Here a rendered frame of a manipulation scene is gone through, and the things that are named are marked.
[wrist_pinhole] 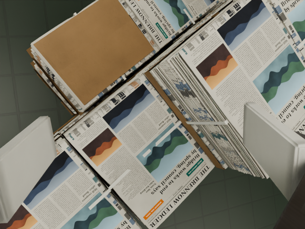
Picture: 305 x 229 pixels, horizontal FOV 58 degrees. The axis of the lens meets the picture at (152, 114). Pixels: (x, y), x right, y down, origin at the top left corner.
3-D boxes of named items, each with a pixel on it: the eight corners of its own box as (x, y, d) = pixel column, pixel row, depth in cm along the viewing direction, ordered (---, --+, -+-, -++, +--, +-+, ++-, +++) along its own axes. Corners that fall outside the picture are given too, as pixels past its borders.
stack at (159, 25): (35, 73, 147) (27, 43, 91) (139, -1, 169) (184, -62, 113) (72, 116, 153) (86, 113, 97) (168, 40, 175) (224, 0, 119)
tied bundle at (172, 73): (141, 73, 80) (175, 54, 59) (207, 18, 89) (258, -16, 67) (214, 167, 88) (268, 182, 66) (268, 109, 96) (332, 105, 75)
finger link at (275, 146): (297, 146, 11) (315, 144, 11) (243, 102, 18) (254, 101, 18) (291, 206, 12) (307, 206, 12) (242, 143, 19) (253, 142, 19)
